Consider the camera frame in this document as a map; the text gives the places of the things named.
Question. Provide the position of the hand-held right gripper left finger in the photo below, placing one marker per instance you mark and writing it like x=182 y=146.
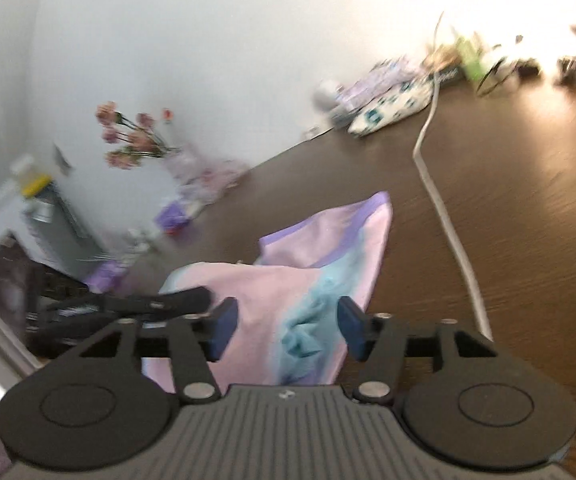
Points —
x=225 y=327

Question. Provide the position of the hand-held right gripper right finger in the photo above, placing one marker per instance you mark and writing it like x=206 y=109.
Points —
x=350 y=330

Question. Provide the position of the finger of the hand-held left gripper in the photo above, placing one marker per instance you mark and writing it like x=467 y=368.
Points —
x=178 y=300

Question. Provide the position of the pink blue mesh garment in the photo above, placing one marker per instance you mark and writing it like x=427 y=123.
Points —
x=288 y=280

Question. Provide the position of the purple tissue packet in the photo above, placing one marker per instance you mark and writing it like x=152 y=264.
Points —
x=107 y=276
x=175 y=216

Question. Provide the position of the pink white plastic bag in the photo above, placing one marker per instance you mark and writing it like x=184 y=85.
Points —
x=208 y=175

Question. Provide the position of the yellow capped bottle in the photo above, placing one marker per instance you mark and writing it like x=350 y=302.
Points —
x=35 y=190

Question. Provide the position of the pink artificial flowers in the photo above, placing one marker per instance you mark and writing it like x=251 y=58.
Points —
x=133 y=135

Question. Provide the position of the white pillow teal flowers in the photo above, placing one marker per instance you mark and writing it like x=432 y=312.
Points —
x=393 y=107

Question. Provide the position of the white round speaker toy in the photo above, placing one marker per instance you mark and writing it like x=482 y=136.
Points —
x=328 y=95

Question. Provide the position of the folded purple floral cloth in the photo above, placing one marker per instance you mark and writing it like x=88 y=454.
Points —
x=383 y=80

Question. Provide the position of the green bottle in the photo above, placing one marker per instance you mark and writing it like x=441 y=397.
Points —
x=469 y=57

